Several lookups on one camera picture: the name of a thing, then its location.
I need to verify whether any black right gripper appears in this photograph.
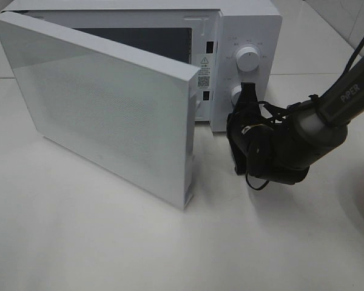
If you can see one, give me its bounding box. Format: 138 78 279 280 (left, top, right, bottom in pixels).
226 82 308 186

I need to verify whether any white microwave oven body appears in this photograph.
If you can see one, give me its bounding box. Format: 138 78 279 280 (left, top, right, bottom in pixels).
4 1 282 132

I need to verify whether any white warning label sticker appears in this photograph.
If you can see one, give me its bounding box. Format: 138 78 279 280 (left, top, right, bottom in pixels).
196 53 214 89

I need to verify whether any lower white timer knob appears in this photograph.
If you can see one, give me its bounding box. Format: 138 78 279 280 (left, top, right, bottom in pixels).
231 85 242 107

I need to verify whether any upper white power knob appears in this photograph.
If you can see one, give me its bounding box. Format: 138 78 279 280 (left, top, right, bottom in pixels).
235 45 260 72

